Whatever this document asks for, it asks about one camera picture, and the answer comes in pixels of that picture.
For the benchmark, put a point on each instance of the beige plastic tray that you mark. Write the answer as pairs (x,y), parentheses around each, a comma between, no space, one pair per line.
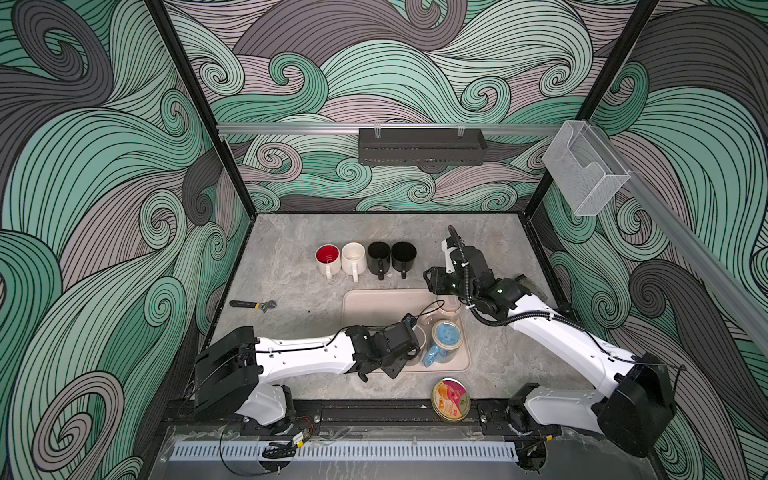
(386,306)

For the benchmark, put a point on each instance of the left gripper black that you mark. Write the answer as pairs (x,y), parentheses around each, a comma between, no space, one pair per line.
(397,368)

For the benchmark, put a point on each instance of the black wall basket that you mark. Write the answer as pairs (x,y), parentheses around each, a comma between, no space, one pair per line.
(411,146)

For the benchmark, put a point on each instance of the round colourful tin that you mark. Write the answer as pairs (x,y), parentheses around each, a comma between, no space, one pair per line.
(450,400)

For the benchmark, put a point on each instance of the clear acrylic wall holder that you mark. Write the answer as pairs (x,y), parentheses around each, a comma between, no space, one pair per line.
(587,169)

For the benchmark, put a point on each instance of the blue mug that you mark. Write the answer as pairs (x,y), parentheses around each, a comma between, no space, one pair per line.
(445,340)

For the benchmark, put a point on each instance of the grey mug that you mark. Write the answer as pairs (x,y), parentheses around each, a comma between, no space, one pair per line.
(416,355)

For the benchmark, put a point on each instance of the black mug white base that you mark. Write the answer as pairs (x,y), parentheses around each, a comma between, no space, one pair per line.
(403,255)

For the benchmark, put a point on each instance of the white slotted cable duct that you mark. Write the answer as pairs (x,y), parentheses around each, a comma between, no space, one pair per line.
(355,450)

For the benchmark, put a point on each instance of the aluminium rail back wall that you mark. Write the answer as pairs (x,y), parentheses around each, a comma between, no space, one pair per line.
(327,129)

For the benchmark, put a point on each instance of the cream mug red inside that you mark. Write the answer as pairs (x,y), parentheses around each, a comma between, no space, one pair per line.
(328,258)

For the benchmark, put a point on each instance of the aluminium rail wall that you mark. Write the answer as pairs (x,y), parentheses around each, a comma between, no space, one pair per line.
(655,184)
(327,129)

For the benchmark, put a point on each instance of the pink mug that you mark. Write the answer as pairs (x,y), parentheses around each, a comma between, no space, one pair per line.
(449,308)

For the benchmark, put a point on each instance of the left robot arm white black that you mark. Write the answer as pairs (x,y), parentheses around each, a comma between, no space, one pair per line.
(243,374)

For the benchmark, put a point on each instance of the aluminium rail right wall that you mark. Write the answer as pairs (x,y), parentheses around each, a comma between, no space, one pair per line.
(655,184)

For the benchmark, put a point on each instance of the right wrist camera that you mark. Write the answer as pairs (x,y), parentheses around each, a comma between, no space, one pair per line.
(448,247)

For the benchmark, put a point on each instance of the white ribbed mug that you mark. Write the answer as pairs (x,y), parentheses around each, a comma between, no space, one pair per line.
(354,260)

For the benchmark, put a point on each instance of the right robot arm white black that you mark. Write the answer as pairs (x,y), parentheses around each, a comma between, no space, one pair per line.
(631,398)

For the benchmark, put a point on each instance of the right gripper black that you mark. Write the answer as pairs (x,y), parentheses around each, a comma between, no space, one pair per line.
(437,281)

